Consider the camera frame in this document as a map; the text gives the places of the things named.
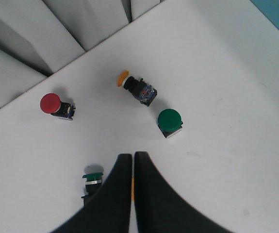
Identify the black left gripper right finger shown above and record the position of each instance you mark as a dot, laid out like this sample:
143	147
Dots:
159	208

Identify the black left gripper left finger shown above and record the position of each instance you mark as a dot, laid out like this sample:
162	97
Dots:
108	210

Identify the yellow push button switch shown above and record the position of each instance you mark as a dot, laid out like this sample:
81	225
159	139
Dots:
132	189

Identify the green push button lying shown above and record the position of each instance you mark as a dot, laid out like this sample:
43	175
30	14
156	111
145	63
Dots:
92	183

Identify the green push button upright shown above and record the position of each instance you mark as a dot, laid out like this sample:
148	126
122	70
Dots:
169	122

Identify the yellow push button lying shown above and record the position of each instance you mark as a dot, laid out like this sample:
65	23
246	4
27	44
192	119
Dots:
140	90

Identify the red push button upright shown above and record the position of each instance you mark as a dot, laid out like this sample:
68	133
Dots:
52	104

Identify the grey pleated curtain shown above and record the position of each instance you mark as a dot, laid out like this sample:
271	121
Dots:
40	37

